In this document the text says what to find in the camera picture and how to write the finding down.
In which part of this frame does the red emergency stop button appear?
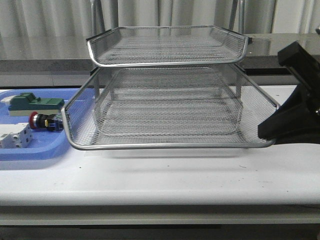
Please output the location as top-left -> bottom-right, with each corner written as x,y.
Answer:
28,111 -> 64,132

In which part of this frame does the grey stone counter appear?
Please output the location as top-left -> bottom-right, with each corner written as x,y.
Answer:
0,33 -> 320,89

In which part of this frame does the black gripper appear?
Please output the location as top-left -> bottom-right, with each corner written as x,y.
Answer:
257,41 -> 320,139

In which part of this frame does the green and beige switch module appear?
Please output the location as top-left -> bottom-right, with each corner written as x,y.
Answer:
0,92 -> 65,117

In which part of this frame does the white circuit breaker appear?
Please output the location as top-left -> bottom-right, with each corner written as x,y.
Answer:
0,122 -> 33,149

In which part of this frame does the grey table frame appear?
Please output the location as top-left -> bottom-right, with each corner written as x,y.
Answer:
0,205 -> 320,240

